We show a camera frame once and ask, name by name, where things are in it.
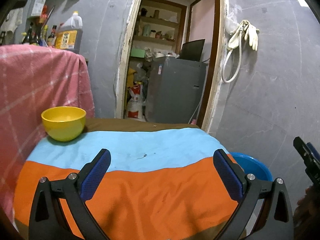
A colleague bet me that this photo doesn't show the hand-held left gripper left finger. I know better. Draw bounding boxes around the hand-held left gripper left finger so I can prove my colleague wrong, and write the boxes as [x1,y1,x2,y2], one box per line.
[29,148,112,240]

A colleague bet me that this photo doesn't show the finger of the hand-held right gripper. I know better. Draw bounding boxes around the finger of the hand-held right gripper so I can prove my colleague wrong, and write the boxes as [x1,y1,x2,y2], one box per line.
[306,142,320,162]
[293,136,313,166]

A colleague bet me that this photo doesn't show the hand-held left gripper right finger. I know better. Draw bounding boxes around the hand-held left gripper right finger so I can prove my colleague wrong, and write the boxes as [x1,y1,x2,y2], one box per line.
[213,149,294,240]

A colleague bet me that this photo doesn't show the blue plastic basin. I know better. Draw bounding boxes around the blue plastic basin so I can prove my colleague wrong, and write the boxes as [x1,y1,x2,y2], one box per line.
[229,152,273,183]

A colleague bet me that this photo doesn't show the yellow bowl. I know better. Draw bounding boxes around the yellow bowl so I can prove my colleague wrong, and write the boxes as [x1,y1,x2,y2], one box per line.
[41,106,87,142]

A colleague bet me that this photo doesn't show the striped orange blue brown blanket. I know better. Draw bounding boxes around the striped orange blue brown blanket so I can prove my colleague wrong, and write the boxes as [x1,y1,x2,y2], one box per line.
[12,118,247,240]

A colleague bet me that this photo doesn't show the red white sack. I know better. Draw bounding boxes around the red white sack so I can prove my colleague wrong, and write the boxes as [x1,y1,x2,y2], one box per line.
[126,84,145,119]

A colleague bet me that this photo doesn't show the grey refrigerator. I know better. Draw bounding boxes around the grey refrigerator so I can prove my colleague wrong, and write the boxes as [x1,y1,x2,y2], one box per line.
[146,56,208,124]

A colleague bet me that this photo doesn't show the yellow bag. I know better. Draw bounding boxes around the yellow bag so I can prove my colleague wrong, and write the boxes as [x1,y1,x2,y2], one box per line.
[127,67,137,87]

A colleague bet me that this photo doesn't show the crumpled grey plastic bags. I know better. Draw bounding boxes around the crumpled grey plastic bags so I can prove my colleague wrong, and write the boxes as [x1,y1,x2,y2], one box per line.
[136,62,152,85]

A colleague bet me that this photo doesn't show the pink checked cloth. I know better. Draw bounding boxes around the pink checked cloth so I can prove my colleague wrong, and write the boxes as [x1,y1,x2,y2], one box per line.
[0,44,95,222]

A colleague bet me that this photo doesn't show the pale rubber gloves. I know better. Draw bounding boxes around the pale rubber gloves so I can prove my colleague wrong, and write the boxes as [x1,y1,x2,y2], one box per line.
[244,21,260,51]

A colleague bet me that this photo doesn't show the black monitor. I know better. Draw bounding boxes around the black monitor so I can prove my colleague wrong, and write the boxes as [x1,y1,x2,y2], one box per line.
[180,39,206,62]

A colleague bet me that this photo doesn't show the large oil jug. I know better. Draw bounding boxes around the large oil jug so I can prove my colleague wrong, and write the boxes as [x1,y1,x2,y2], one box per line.
[55,11,83,54]

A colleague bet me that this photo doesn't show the clear plastic bag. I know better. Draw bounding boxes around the clear plastic bag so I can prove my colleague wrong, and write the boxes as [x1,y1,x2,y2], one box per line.
[225,6,240,34]

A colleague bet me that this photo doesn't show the dark glass bottle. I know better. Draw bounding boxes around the dark glass bottle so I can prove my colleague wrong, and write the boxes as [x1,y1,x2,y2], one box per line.
[21,22,42,46]

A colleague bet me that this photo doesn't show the wooden shelf unit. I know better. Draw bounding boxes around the wooden shelf unit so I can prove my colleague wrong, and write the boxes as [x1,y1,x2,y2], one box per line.
[135,0,187,47]

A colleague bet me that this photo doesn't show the beige hanging towel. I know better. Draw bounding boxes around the beige hanging towel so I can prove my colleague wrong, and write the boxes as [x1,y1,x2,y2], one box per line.
[5,7,24,33]

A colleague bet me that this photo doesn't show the wooden door frame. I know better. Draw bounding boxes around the wooden door frame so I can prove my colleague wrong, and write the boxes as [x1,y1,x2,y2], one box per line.
[114,0,230,133]

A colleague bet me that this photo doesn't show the white hose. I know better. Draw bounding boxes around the white hose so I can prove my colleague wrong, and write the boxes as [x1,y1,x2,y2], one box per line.
[222,20,244,83]

